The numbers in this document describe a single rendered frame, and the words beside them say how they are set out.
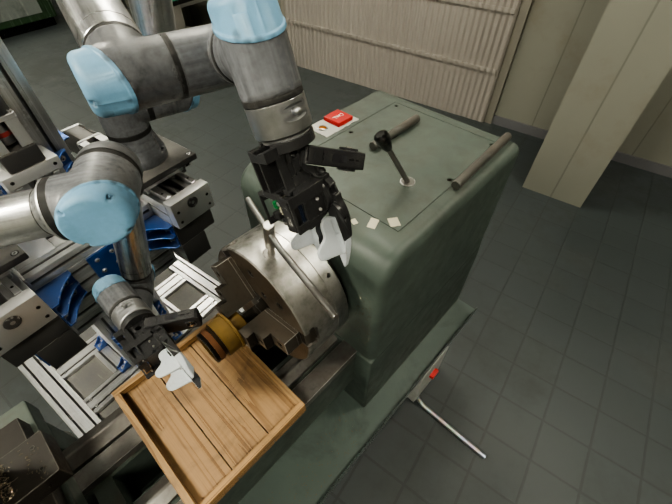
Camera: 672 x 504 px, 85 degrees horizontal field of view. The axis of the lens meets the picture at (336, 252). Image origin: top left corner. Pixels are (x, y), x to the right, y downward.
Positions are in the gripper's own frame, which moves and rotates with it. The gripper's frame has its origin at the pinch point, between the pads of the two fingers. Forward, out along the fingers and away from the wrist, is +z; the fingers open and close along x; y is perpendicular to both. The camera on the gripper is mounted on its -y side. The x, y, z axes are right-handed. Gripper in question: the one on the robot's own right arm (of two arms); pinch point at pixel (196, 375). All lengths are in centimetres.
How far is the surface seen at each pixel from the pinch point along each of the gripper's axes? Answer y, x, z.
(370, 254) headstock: -36.8, 16.3, 13.2
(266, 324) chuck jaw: -16.2, 3.4, 3.1
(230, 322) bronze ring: -11.0, 4.8, -1.9
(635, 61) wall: -265, -10, 16
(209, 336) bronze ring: -6.3, 4.1, -2.9
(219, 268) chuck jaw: -15.7, 11.4, -10.0
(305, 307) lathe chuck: -22.0, 9.8, 9.4
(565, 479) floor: -86, -108, 89
